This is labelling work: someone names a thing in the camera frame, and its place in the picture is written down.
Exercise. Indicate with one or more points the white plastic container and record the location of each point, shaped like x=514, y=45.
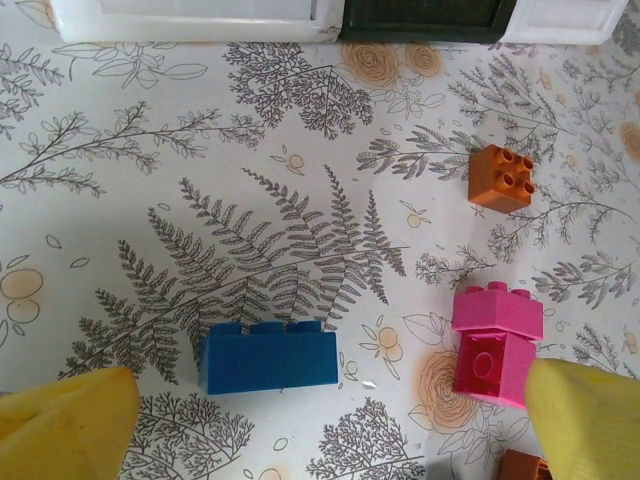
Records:
x=550, y=32
x=200, y=27

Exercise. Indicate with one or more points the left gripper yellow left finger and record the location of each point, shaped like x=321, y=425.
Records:
x=65, y=430

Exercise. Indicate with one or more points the pink square lego brick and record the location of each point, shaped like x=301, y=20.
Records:
x=492, y=367
x=500, y=312

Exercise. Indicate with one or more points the floral patterned table cover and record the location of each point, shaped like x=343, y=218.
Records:
x=300, y=150

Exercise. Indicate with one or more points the orange square lego brick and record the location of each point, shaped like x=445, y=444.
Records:
x=520, y=465
x=492, y=182

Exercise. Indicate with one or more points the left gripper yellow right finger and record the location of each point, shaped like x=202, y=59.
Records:
x=590, y=425

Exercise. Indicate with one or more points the long blue lego brick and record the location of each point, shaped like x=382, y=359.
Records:
x=270, y=360

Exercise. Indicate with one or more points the black plastic container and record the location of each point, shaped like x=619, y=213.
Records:
x=360, y=20

